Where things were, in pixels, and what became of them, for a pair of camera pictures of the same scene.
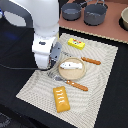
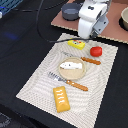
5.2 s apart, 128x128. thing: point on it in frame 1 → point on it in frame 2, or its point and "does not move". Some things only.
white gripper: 46,50 → 92,19
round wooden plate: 72,74 does not move
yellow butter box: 75,43 does not move
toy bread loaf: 61,99 does not move
